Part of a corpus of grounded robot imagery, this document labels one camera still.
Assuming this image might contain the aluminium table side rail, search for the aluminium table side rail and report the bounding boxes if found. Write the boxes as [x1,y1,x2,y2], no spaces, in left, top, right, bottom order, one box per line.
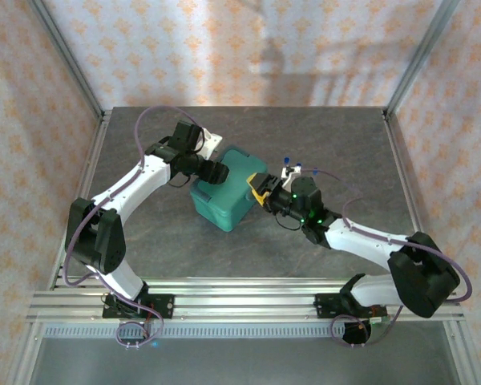
[382,110,442,290]
[47,111,113,290]

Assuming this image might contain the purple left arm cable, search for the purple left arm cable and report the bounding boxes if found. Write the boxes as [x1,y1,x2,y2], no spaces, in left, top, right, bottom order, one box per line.
[63,104,209,349]

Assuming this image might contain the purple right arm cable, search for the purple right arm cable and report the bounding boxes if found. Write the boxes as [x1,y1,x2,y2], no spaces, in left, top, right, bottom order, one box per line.
[304,168,474,349]

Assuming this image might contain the aluminium mounting rail beam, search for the aluminium mounting rail beam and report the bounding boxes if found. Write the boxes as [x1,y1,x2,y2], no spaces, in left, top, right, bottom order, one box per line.
[26,276,465,324]

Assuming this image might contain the green plastic storage box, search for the green plastic storage box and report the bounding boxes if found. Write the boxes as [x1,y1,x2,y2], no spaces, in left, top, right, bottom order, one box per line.
[188,144,269,233]

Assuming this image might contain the aluminium frame post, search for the aluminium frame post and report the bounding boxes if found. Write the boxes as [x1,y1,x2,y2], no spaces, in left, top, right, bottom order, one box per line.
[26,0,107,121]
[384,0,462,120]

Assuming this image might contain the grey slotted cable duct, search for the grey slotted cable duct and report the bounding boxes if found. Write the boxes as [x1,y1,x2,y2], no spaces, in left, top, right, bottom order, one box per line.
[39,323,452,340]

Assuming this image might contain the grey metal lower panel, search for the grey metal lower panel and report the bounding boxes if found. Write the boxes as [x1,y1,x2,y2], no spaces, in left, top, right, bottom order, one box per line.
[26,336,460,385]

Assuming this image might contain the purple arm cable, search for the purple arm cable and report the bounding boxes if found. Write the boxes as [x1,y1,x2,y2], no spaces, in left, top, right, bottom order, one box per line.
[63,104,209,349]
[304,168,474,349]

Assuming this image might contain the aluminium frame leg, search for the aluminium frame leg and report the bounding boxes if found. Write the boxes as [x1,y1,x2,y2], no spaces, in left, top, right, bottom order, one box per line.
[443,320,472,385]
[6,322,41,385]

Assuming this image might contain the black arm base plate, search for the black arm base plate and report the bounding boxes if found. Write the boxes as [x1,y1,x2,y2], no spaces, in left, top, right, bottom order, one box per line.
[314,292,386,321]
[102,292,176,321]

